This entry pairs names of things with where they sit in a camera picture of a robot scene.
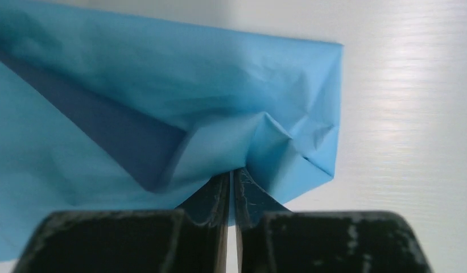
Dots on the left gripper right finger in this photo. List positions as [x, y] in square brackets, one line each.
[271, 238]

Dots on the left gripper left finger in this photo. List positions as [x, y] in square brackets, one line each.
[189, 238]

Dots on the blue wrapping paper sheet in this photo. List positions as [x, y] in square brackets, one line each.
[104, 111]

